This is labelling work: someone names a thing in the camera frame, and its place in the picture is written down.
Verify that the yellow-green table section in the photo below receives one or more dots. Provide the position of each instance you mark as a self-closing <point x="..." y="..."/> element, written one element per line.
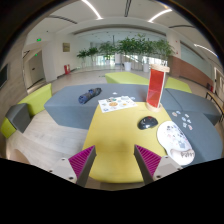
<point x="114" y="135"/>

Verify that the grey table section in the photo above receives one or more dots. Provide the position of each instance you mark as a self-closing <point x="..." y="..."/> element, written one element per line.
<point x="74" y="106"/>
<point x="196" y="117"/>

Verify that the far green bench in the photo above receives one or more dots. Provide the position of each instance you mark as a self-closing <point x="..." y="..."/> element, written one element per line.
<point x="131" y="78"/>

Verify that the potted plant white pot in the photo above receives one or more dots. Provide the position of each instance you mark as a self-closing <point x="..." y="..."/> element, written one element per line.
<point x="129" y="47"/>

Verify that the green and grey sofa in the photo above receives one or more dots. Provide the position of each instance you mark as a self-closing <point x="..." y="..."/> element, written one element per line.
<point x="19" y="116"/>

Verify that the red fire extinguisher box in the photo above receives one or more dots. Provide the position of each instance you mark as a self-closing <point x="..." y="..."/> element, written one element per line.
<point x="67" y="69"/>

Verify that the wooden chair at right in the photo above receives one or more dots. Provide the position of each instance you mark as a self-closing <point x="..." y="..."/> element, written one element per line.
<point x="212" y="97"/>

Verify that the white sticker sheet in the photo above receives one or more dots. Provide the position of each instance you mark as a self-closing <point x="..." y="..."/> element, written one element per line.
<point x="116" y="103"/>

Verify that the grey table section left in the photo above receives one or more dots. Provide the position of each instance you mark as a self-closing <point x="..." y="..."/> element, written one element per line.
<point x="74" y="106"/>

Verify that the grey table section right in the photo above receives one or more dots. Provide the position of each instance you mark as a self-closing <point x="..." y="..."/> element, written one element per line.
<point x="196" y="117"/>

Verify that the red hourglass wooden frame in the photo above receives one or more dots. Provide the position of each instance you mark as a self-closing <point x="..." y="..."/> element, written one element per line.
<point x="155" y="87"/>

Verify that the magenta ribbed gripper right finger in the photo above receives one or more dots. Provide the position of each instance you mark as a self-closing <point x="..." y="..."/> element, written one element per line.
<point x="152" y="166"/>

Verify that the folded dark blue umbrella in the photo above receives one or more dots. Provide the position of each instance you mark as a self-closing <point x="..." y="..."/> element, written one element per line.
<point x="91" y="93"/>

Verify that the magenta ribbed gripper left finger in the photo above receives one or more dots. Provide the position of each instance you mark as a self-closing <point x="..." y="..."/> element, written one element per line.
<point x="76" y="169"/>

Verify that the black computer mouse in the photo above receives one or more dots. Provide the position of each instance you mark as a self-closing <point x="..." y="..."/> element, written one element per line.
<point x="147" y="122"/>

